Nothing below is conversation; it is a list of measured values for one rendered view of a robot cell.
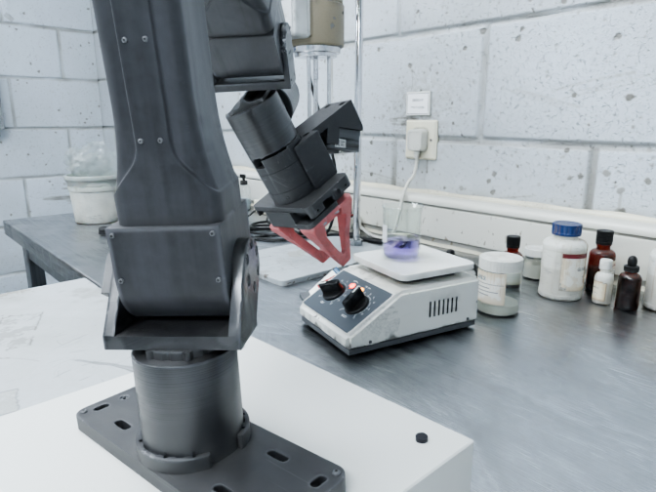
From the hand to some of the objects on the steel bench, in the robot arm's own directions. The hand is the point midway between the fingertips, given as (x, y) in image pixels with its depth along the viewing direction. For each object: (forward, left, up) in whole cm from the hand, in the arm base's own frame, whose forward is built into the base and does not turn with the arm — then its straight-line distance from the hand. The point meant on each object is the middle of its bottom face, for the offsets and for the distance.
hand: (333, 255), depth 60 cm
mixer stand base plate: (+28, +29, -10) cm, 42 cm away
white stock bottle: (+37, -14, -12) cm, 42 cm away
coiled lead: (+33, +58, -9) cm, 67 cm away
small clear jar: (+44, -8, -12) cm, 47 cm away
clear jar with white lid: (+24, -10, -12) cm, 29 cm away
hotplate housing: (+11, -1, -12) cm, 16 cm away
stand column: (+40, +28, -9) cm, 49 cm away
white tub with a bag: (+19, +100, -7) cm, 102 cm away
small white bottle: (+38, -20, -13) cm, 44 cm away
